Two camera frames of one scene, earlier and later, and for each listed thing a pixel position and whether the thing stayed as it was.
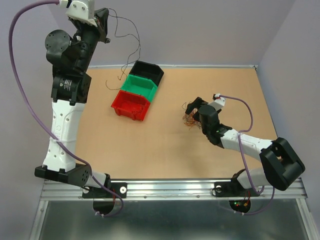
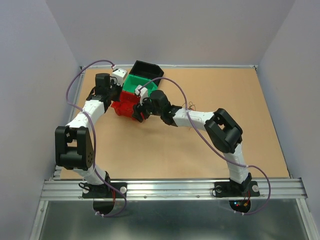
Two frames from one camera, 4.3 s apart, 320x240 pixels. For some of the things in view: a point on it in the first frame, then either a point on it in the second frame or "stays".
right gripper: x=197 y=103 to x=139 y=108
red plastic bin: x=132 y=105 stays
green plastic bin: x=145 y=87 stays
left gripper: x=101 y=16 to x=119 y=88
